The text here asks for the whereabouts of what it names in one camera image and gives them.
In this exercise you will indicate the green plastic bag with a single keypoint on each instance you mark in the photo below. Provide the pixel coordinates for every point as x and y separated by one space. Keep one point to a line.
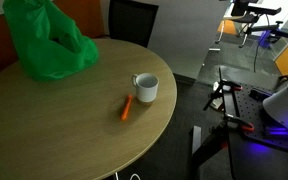
47 50

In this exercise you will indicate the black office chair metal legs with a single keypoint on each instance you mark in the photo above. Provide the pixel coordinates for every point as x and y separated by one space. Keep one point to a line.
250 16

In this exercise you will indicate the orange marker pen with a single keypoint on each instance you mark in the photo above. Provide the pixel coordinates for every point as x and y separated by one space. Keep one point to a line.
126 108

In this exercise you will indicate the white ceramic mug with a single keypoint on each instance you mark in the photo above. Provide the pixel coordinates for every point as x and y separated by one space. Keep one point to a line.
147 90

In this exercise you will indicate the black camera stand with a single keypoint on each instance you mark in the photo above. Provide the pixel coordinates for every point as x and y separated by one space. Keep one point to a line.
217 93

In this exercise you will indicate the small black box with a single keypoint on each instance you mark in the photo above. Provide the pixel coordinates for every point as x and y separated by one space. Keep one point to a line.
260 94

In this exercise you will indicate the black mesh chair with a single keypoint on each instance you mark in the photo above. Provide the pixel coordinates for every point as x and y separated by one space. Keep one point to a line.
130 20

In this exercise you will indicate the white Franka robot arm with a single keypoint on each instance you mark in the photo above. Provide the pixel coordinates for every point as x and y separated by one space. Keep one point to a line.
285 103

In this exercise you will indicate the black clamp orange tips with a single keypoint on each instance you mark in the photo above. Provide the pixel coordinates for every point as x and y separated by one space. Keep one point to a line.
232 86
242 124

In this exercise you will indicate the black cart frame leg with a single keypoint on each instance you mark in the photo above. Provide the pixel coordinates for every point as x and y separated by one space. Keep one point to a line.
207 146

